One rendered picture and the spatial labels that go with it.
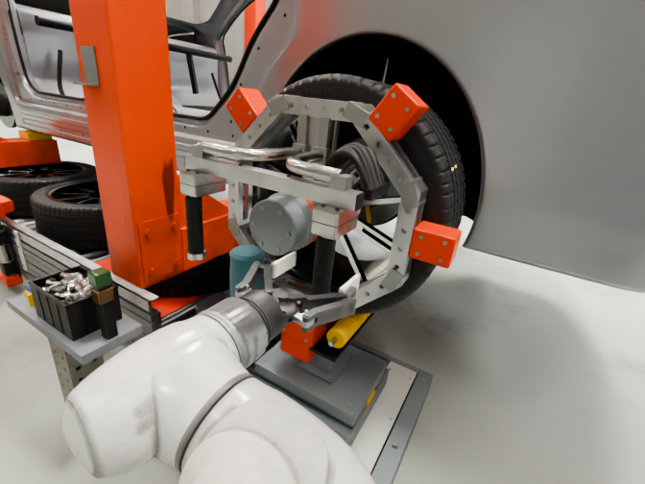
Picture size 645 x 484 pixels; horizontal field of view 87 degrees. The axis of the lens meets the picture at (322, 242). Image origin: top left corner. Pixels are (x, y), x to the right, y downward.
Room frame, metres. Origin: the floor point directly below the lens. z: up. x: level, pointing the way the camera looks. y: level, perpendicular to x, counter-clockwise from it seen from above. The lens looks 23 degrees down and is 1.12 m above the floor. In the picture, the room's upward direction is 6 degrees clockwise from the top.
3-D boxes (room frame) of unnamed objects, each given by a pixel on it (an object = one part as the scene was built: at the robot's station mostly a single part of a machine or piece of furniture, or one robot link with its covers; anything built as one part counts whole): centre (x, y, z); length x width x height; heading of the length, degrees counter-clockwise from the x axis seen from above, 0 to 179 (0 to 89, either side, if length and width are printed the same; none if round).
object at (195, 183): (0.75, 0.28, 0.93); 0.09 x 0.05 x 0.05; 152
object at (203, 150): (0.79, 0.18, 1.03); 0.19 x 0.18 x 0.11; 152
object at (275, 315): (0.42, 0.07, 0.83); 0.09 x 0.08 x 0.07; 152
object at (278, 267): (0.57, 0.07, 0.83); 0.07 x 0.01 x 0.03; 152
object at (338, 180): (0.69, 0.00, 1.03); 0.19 x 0.18 x 0.11; 152
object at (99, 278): (0.76, 0.56, 0.64); 0.04 x 0.04 x 0.04; 62
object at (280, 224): (0.79, 0.07, 0.85); 0.21 x 0.14 x 0.14; 152
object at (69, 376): (0.87, 0.77, 0.21); 0.10 x 0.10 x 0.42; 62
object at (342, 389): (1.00, -0.05, 0.32); 0.40 x 0.30 x 0.28; 62
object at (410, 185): (0.85, 0.03, 0.85); 0.54 x 0.07 x 0.54; 62
